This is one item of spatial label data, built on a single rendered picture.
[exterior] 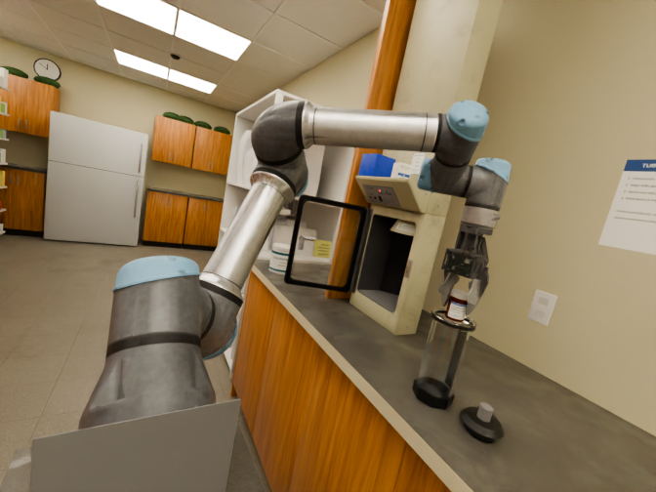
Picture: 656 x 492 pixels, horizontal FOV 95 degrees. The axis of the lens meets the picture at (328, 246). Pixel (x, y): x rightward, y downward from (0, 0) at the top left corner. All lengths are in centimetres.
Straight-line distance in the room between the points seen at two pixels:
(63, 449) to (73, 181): 541
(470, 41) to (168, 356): 121
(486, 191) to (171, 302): 65
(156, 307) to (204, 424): 16
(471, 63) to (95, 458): 130
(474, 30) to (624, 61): 49
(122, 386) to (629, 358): 128
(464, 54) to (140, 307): 116
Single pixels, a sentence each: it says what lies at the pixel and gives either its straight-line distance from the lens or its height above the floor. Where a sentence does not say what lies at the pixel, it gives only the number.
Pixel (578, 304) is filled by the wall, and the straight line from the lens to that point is 134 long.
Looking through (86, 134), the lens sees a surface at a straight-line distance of 571.
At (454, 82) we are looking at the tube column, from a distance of 123.
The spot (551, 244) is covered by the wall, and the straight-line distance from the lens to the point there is 137.
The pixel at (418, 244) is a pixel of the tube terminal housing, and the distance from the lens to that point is 113.
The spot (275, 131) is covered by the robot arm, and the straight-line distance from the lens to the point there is 67.
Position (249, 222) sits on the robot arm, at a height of 131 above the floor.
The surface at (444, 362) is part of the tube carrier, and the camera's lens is 84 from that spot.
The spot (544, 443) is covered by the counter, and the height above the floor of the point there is 94.
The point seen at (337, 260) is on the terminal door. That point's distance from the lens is 135.
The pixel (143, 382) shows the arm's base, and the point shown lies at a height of 115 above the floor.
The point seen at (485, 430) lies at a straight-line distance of 84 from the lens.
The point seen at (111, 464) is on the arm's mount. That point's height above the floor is 109.
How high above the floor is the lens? 139
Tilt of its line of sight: 9 degrees down
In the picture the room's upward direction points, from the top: 12 degrees clockwise
